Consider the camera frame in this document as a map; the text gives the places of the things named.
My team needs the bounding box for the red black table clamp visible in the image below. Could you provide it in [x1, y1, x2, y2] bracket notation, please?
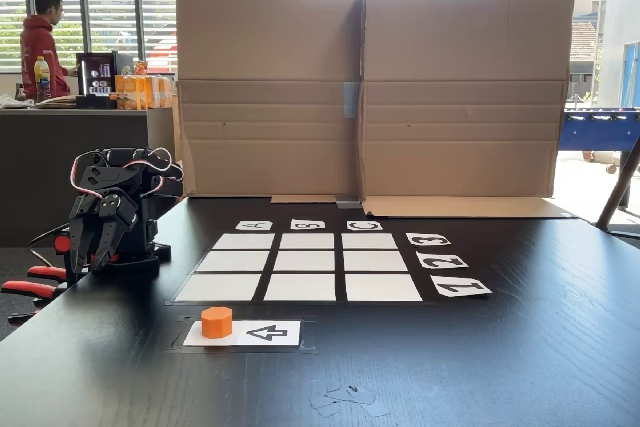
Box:
[0, 232, 121, 326]

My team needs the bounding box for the orange carton pack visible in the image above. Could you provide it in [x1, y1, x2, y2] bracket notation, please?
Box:
[109, 60, 175, 111]

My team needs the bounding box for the paper label number 1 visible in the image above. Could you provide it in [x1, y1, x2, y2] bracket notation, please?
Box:
[429, 274, 494, 299]

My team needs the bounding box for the black power cable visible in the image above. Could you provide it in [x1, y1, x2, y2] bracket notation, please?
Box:
[26, 222, 71, 269]

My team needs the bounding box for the clear tape scrap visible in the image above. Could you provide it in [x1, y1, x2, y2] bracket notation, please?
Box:
[307, 380, 392, 420]

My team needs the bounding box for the black display case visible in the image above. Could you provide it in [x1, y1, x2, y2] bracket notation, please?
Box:
[75, 50, 120, 110]

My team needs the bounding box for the paper label number 2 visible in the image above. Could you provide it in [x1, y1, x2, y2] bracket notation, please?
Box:
[415, 252, 470, 270]

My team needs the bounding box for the dark counter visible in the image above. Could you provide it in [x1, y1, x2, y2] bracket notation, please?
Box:
[0, 106, 177, 249]

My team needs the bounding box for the white arrow paper sheet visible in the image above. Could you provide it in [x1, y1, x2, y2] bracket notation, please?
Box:
[182, 319, 302, 348]

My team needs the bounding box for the person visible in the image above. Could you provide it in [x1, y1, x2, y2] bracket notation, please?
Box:
[19, 0, 79, 101]

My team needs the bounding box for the blue foosball table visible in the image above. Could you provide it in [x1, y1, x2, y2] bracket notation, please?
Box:
[561, 104, 640, 176]

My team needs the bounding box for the large brown cardboard box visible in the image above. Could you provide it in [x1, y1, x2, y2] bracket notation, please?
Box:
[172, 0, 365, 205]
[359, 0, 578, 220]

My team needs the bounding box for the slanted metal table leg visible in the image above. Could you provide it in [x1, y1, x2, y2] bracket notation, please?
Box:
[594, 138, 640, 239]

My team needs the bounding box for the paper label letter A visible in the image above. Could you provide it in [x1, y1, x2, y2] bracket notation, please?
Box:
[234, 219, 274, 233]

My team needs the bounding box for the paper label number 3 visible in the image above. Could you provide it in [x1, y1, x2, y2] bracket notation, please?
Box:
[405, 232, 452, 248]

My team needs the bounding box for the round orange token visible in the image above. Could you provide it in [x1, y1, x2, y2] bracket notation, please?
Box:
[200, 306, 234, 340]

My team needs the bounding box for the yellow drink bottle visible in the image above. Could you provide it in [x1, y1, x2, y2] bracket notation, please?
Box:
[32, 55, 53, 104]

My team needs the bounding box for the white paper grid square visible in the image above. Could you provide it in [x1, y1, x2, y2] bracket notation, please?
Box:
[273, 250, 336, 273]
[341, 232, 400, 251]
[342, 250, 410, 273]
[279, 232, 336, 251]
[211, 232, 276, 251]
[344, 273, 425, 303]
[174, 273, 263, 303]
[195, 250, 271, 273]
[263, 273, 337, 303]

